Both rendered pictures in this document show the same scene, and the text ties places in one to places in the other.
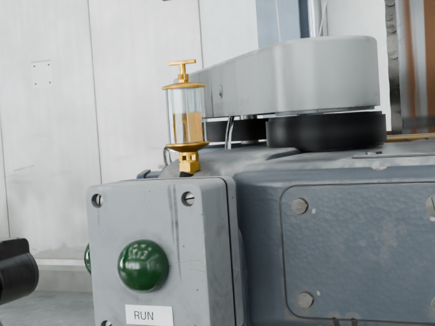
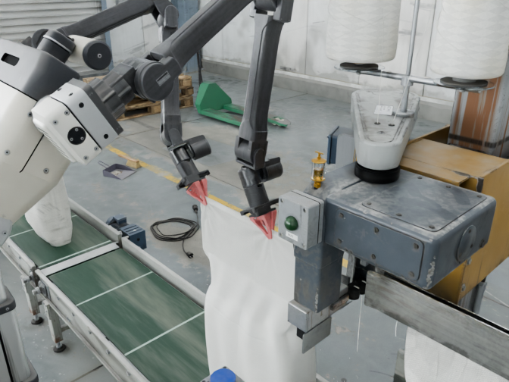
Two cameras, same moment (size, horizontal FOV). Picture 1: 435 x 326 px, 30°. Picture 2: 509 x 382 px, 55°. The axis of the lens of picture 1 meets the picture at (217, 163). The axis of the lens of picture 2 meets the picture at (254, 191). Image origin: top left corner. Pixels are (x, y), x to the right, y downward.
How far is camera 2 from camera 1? 0.53 m
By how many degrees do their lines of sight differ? 29
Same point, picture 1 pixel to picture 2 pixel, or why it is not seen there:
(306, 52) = (369, 148)
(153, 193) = (296, 205)
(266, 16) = not seen: outside the picture
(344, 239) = (351, 229)
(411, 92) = (455, 123)
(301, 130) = (363, 173)
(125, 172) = not seen: hidden behind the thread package
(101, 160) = not seen: hidden behind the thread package
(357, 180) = (357, 214)
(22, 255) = (277, 164)
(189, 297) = (302, 236)
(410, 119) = (451, 135)
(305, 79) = (366, 157)
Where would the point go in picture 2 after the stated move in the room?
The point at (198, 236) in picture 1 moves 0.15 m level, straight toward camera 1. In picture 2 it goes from (306, 220) to (282, 263)
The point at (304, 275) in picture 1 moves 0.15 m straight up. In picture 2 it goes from (339, 234) to (345, 158)
